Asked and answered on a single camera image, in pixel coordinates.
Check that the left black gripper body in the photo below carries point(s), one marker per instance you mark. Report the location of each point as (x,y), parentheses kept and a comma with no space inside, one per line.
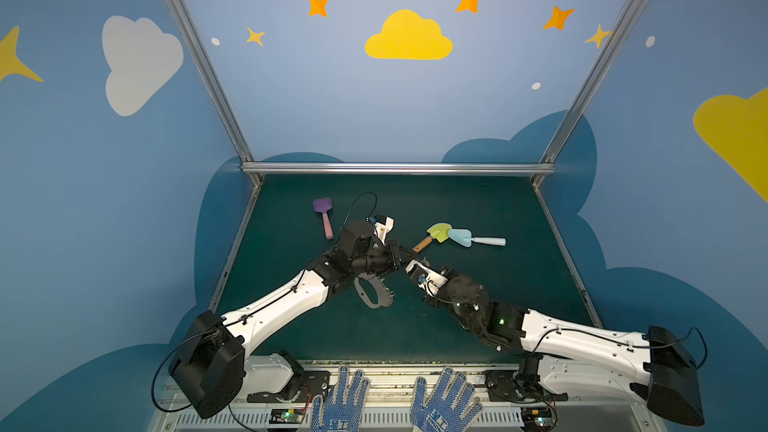
(392,254)

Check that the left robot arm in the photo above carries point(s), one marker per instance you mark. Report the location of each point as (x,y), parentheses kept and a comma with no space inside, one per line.
(209,366)

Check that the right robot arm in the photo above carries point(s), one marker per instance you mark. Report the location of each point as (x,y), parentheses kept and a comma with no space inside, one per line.
(562,358)

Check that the light blue toy shovel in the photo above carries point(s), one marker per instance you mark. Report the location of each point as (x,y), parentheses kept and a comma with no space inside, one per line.
(465,238)

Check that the purple pink toy spatula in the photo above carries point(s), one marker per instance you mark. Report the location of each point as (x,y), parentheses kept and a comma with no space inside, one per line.
(323,206)

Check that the right blue dotted work glove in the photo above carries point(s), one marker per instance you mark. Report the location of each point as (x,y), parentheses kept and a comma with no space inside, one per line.
(452,405)

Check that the blue dotted work glove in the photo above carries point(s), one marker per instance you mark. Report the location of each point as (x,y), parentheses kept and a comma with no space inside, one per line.
(452,405)
(342,410)

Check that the left blue dotted work glove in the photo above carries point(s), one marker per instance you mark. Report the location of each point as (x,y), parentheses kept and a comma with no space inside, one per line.
(342,410)

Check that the right controller board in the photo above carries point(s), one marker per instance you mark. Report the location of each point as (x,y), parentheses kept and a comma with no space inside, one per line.
(538,419)

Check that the controller board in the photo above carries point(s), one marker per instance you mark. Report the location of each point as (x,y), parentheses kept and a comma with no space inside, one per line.
(538,419)
(287,417)

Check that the left controller board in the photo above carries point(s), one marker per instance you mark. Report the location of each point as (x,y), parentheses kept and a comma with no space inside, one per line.
(287,417)

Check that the green toy shovel wooden handle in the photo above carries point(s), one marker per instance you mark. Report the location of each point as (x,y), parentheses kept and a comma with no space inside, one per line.
(438,232)

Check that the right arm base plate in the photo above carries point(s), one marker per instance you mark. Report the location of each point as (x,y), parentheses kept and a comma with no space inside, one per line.
(506,385)

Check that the aluminium frame rear bar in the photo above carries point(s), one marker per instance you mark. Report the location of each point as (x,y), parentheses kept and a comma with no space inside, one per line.
(446,169)

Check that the aluminium frame right post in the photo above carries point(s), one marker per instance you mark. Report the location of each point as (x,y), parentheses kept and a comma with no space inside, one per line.
(627,18)

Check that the aluminium frame post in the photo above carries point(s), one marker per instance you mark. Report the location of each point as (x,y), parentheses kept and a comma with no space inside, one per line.
(627,18)
(183,20)

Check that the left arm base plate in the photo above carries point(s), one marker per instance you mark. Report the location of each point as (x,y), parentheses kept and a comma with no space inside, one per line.
(299,389)

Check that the aluminium frame left post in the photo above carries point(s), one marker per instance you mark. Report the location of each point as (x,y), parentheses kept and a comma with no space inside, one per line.
(183,20)

